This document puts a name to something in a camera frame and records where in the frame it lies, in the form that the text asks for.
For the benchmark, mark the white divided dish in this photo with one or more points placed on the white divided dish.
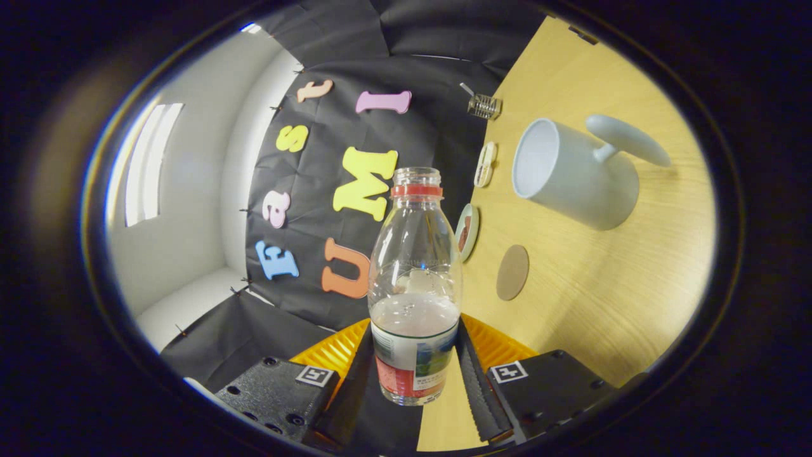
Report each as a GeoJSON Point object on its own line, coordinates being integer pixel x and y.
{"type": "Point", "coordinates": [485, 165]}

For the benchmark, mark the clear plastic juice bottle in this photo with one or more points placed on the clear plastic juice bottle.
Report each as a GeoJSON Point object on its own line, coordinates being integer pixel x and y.
{"type": "Point", "coordinates": [415, 266]}

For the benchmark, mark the wooden table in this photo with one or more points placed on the wooden table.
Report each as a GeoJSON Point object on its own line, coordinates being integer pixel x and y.
{"type": "Point", "coordinates": [602, 285]}

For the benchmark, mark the large ceiling light panel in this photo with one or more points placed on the large ceiling light panel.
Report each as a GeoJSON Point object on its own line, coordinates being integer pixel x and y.
{"type": "Point", "coordinates": [152, 165]}

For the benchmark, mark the brown meat piece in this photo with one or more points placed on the brown meat piece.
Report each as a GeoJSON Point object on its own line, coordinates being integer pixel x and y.
{"type": "Point", "coordinates": [467, 225]}
{"type": "Point", "coordinates": [464, 242]}

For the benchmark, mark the black backdrop cloth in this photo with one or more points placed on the black backdrop cloth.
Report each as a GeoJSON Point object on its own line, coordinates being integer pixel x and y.
{"type": "Point", "coordinates": [431, 63]}

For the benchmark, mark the round brown coaster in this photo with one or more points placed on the round brown coaster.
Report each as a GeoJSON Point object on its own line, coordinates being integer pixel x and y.
{"type": "Point", "coordinates": [512, 273]}

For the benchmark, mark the small ceiling light panel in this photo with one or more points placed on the small ceiling light panel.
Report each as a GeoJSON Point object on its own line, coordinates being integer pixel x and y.
{"type": "Point", "coordinates": [251, 28]}

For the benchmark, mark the pale grey cup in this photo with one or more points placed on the pale grey cup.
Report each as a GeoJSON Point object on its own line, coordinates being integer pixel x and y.
{"type": "Point", "coordinates": [583, 184]}

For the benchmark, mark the pale green plate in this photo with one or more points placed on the pale green plate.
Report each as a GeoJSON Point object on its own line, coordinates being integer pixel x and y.
{"type": "Point", "coordinates": [474, 238]}

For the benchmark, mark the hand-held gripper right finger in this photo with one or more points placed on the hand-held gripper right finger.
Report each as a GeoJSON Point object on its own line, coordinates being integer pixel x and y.
{"type": "Point", "coordinates": [485, 406]}

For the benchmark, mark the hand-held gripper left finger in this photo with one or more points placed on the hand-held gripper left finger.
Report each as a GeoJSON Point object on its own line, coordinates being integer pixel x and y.
{"type": "Point", "coordinates": [346, 393]}

